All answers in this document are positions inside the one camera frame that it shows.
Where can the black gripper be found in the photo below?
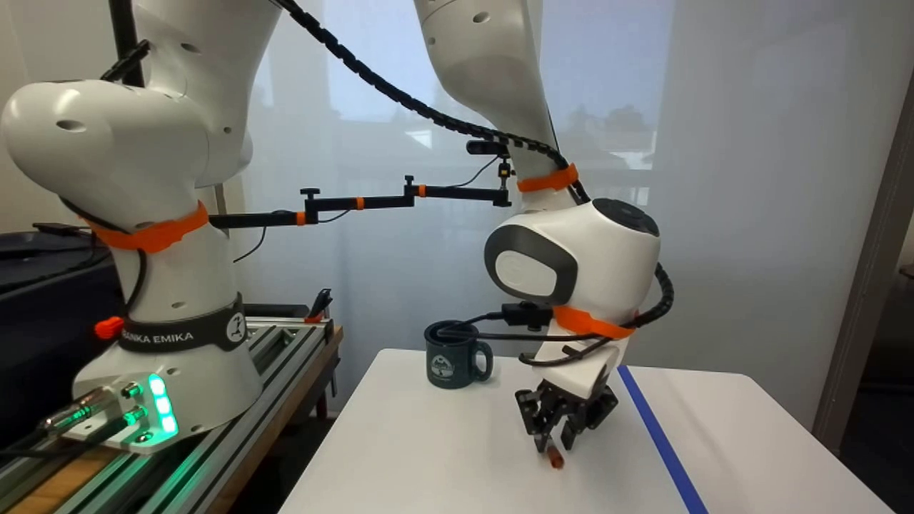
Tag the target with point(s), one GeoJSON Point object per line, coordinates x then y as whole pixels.
{"type": "Point", "coordinates": [571, 400]}

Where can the orange and white sharpie marker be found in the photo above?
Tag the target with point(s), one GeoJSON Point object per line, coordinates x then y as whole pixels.
{"type": "Point", "coordinates": [556, 458]}

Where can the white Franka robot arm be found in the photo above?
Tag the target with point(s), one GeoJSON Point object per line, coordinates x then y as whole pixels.
{"type": "Point", "coordinates": [114, 144]}

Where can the blue tape strip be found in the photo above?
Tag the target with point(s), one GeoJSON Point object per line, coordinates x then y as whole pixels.
{"type": "Point", "coordinates": [666, 458]}

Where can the dark green mug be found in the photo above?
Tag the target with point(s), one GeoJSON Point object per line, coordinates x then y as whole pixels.
{"type": "Point", "coordinates": [456, 366]}

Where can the black clamp with orange tip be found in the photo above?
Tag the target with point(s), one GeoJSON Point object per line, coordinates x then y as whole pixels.
{"type": "Point", "coordinates": [319, 306]}

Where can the white sheer curtain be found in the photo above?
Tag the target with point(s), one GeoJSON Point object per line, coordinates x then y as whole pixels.
{"type": "Point", "coordinates": [761, 188]}

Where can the black cabinet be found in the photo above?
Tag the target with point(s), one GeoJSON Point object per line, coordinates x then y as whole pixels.
{"type": "Point", "coordinates": [39, 323]}

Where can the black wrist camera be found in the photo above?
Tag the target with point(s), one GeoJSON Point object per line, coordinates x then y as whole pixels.
{"type": "Point", "coordinates": [526, 314]}

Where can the aluminium rail frame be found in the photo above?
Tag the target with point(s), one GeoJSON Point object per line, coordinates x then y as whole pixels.
{"type": "Point", "coordinates": [274, 353]}

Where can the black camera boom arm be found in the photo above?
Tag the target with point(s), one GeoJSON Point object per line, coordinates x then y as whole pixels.
{"type": "Point", "coordinates": [360, 200]}

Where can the grey-brown upright post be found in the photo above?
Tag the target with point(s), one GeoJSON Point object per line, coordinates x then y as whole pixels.
{"type": "Point", "coordinates": [860, 333]}

